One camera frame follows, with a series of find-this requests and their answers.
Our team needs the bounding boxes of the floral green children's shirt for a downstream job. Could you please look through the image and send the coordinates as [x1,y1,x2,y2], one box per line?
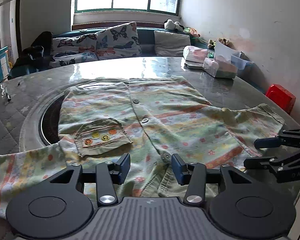
[0,77,284,217]

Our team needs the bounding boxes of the red plastic stool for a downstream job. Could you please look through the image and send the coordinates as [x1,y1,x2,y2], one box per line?
[266,84,296,114]

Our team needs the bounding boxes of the clear plastic storage box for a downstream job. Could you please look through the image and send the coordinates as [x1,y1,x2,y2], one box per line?
[231,54,253,70]

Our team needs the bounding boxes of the tissue pack with white tissue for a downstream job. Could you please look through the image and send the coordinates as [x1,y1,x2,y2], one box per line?
[203,41,241,79]

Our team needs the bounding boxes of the pink wipes pack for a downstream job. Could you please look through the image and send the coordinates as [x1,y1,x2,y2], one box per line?
[183,46,209,63]

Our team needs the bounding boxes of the colourful plush toys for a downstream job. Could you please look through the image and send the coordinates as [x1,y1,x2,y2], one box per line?
[207,38,230,49]

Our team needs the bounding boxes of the black pen on table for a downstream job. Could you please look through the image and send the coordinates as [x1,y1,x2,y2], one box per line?
[0,83,11,102]

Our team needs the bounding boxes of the grey pillow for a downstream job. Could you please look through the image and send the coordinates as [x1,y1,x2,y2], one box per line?
[154,30,191,57]

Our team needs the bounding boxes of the butterfly print cushion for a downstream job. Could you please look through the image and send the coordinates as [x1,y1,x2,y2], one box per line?
[49,22,142,68]

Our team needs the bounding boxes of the black bag on sofa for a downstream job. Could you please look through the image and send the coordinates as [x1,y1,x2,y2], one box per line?
[7,31,52,80]

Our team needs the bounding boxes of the blue sofa cover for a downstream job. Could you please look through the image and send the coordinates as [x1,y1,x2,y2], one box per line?
[53,27,207,57]

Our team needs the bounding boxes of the white plush toy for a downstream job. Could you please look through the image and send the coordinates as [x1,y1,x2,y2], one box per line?
[164,19,184,32]

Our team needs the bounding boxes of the blue white cabinet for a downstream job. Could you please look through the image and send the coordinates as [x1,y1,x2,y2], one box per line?
[0,46,10,82]

